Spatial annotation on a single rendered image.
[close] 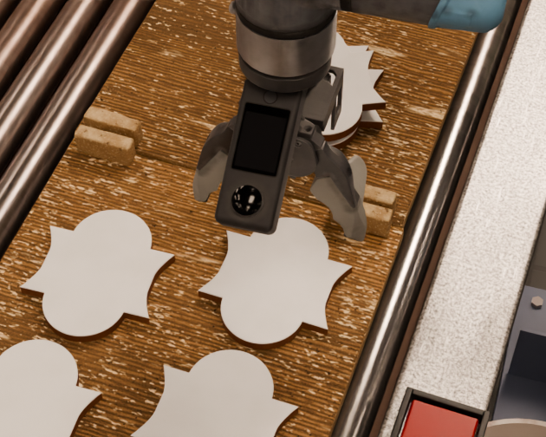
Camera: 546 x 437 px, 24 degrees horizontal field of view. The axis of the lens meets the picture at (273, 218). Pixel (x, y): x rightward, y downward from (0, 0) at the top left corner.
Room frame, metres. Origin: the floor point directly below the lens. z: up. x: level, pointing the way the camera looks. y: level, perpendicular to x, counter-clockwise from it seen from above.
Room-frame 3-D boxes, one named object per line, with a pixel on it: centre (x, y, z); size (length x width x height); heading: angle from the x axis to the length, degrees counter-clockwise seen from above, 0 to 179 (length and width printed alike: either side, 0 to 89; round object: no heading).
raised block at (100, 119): (0.85, 0.16, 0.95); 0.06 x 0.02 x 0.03; 70
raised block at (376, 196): (0.76, -0.09, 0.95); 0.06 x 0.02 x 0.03; 70
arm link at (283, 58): (0.68, -0.01, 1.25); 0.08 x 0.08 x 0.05
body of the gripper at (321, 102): (0.69, -0.01, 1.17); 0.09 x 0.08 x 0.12; 163
